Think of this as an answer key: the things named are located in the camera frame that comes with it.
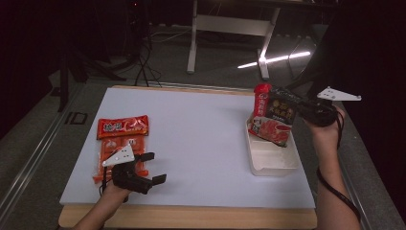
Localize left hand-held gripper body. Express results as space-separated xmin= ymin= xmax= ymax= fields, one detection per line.
xmin=101 ymin=144 xmax=154 ymax=196

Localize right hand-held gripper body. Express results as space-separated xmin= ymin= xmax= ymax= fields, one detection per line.
xmin=298 ymin=85 xmax=362 ymax=127

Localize red and black food packet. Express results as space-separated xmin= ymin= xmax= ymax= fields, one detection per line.
xmin=247 ymin=83 xmax=305 ymax=148

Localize orange multi-pack snack packet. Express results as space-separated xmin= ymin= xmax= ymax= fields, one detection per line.
xmin=92 ymin=114 xmax=150 ymax=184

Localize white divided food container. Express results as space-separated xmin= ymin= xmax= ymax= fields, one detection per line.
xmin=244 ymin=116 xmax=301 ymax=177

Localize person's left hand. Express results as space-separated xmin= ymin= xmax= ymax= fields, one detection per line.
xmin=101 ymin=182 xmax=132 ymax=203

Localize person's right hand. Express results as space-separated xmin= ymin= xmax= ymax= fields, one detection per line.
xmin=305 ymin=105 xmax=347 ymax=150

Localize black floor stand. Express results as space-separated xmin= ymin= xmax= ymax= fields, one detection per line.
xmin=271 ymin=18 xmax=334 ymax=100

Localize wooden table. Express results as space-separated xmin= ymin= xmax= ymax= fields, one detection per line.
xmin=57 ymin=84 xmax=319 ymax=230

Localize white table sheet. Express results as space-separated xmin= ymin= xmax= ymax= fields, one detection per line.
xmin=59 ymin=86 xmax=316 ymax=209

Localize black equipment rack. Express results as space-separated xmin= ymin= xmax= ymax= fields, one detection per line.
xmin=124 ymin=0 xmax=151 ymax=65

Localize left hand-held gripper cable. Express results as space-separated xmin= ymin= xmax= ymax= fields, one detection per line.
xmin=99 ymin=166 xmax=109 ymax=196

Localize hand-held gripper cable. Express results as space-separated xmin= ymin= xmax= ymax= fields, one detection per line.
xmin=99 ymin=166 xmax=109 ymax=196
xmin=315 ymin=109 xmax=362 ymax=223

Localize right hand-held gripper cable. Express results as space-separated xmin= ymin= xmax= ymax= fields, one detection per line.
xmin=315 ymin=109 xmax=362 ymax=223

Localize black floor cables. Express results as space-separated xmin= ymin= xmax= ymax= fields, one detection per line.
xmin=133 ymin=32 xmax=162 ymax=88

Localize metal floor rail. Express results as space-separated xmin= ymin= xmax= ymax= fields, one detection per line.
xmin=0 ymin=81 xmax=84 ymax=219

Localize white desk frame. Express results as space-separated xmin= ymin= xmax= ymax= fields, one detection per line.
xmin=186 ymin=0 xmax=282 ymax=81

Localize white floor cable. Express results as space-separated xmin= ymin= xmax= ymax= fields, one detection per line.
xmin=149 ymin=27 xmax=192 ymax=44

